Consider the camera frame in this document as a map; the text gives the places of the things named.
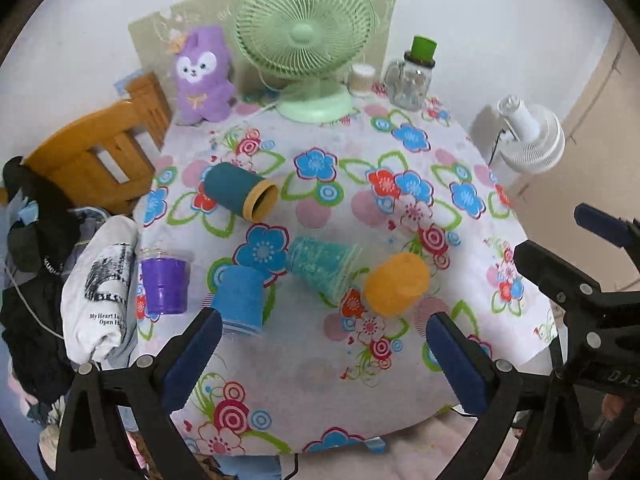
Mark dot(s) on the blue plastic cup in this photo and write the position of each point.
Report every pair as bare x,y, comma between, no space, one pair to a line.
239,300

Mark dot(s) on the wooden chair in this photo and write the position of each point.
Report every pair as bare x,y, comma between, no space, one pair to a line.
96,161

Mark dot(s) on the green desk fan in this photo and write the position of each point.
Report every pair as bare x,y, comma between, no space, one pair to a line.
306,43

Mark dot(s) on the orange plastic cup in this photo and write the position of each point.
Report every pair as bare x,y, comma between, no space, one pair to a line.
396,285

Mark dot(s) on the purple plastic cup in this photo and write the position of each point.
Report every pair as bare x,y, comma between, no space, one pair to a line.
165,277

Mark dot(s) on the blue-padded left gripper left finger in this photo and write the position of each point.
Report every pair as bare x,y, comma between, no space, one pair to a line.
165,385

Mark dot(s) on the black clothing pile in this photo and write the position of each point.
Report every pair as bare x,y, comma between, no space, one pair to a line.
46,235

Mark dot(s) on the purple plush toy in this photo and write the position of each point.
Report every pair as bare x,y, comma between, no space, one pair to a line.
202,75

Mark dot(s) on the teal cup orange rim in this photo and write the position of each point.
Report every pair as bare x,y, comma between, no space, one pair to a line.
246,194

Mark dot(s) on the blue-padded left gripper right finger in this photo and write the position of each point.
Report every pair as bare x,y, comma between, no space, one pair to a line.
487,390

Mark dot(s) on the glass mason jar green lid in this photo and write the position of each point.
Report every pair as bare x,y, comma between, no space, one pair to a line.
407,80

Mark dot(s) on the green translucent plastic cup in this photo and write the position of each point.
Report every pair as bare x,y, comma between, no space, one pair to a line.
326,267

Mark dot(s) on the cotton swab container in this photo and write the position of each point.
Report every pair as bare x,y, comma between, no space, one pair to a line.
361,78

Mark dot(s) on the floral tablecloth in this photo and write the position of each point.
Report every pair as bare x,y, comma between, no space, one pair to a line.
325,373

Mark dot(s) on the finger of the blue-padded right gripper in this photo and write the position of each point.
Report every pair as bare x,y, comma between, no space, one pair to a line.
613,316
613,248

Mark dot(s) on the person's right hand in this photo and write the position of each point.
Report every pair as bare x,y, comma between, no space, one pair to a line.
620,416

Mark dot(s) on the white standing fan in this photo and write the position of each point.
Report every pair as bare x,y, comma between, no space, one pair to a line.
533,141

